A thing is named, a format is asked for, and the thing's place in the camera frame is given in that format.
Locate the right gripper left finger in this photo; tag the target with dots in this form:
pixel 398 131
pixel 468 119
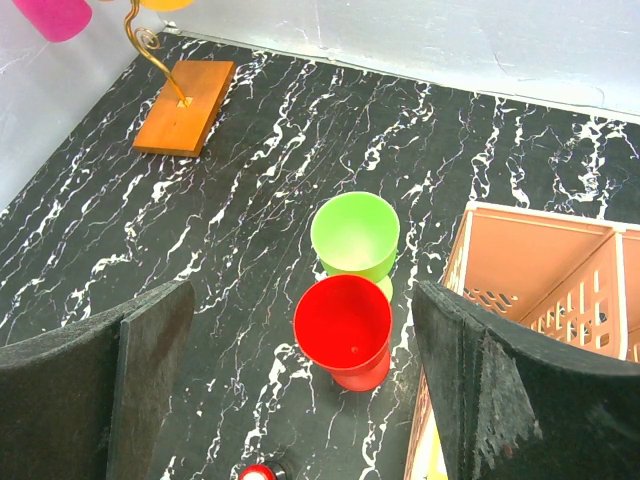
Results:
pixel 88 400

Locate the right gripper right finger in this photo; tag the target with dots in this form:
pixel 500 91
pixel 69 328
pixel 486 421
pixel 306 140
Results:
pixel 511 403

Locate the red wine glass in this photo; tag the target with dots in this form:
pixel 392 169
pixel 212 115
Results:
pixel 344 324

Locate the green wine glass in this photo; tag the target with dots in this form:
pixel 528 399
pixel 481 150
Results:
pixel 357 233

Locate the orange wooden rack base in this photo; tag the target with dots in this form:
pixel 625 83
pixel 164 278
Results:
pixel 179 122

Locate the magenta wine glass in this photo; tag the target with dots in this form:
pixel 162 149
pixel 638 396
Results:
pixel 56 20

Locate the orange wine glass right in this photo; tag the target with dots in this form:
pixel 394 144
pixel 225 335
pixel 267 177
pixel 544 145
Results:
pixel 165 5

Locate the pink plastic file organizer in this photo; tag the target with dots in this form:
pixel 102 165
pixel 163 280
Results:
pixel 569 278

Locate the red black push button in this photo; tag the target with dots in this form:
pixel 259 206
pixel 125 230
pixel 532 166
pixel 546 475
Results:
pixel 267 470

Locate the gold wire glass rack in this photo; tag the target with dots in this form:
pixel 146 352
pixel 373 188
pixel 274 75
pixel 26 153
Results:
pixel 144 41

